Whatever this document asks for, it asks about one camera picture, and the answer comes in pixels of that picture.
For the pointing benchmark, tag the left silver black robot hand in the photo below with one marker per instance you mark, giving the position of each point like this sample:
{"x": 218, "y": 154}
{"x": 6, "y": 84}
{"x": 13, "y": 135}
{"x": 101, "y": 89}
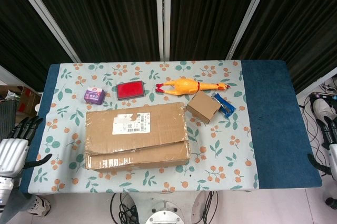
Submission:
{"x": 13, "y": 155}

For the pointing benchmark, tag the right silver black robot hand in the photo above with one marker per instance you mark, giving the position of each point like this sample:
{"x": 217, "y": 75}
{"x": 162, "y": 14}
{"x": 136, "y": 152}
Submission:
{"x": 326, "y": 134}

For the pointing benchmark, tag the large cardboard box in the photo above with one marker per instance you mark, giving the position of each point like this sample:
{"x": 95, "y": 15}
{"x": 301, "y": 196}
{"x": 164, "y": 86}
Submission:
{"x": 137, "y": 134}

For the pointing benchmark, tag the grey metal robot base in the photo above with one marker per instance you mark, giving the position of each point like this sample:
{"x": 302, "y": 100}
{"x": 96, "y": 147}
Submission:
{"x": 164, "y": 214}

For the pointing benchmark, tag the white shoe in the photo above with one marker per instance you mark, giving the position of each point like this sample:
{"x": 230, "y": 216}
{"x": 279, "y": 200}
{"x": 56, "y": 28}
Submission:
{"x": 325, "y": 108}

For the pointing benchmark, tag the black electronic device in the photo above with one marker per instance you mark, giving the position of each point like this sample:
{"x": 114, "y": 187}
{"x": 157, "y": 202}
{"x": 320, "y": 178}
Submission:
{"x": 319, "y": 97}

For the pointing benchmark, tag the blue table cover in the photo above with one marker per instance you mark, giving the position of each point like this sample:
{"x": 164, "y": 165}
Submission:
{"x": 279, "y": 129}

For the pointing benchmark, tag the grey trouser leg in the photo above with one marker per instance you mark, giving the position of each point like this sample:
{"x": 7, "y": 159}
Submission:
{"x": 15, "y": 210}

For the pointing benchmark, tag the white black sneaker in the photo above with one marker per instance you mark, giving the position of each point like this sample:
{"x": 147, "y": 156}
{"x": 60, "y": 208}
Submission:
{"x": 40, "y": 205}

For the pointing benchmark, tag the black caster foot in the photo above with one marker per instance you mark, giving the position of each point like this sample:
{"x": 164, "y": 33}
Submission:
{"x": 331, "y": 203}

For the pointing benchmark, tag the small purple box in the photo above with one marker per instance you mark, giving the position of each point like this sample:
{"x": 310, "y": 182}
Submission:
{"x": 93, "y": 96}

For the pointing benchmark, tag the floral print tablecloth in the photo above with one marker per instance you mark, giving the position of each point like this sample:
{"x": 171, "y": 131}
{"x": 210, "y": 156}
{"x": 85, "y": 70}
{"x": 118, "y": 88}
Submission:
{"x": 226, "y": 155}

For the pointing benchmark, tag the blue snack packet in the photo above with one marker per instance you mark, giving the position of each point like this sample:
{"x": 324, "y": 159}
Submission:
{"x": 225, "y": 105}

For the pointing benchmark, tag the black ribbed partition panel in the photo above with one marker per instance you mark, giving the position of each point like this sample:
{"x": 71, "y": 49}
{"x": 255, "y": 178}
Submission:
{"x": 208, "y": 13}
{"x": 29, "y": 37}
{"x": 105, "y": 15}
{"x": 297, "y": 23}

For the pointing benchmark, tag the small brown cardboard box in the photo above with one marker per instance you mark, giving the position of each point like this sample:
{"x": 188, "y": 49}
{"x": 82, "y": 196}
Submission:
{"x": 202, "y": 108}

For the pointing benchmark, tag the red ink pad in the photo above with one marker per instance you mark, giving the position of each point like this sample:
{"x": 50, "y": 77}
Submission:
{"x": 130, "y": 91}

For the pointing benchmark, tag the yellow rubber chicken toy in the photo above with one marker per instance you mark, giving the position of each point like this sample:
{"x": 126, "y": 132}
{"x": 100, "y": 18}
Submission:
{"x": 184, "y": 87}

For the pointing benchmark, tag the white partition post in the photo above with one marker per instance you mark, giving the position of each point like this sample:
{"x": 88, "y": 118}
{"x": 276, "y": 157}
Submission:
{"x": 162, "y": 15}
{"x": 44, "y": 15}
{"x": 250, "y": 15}

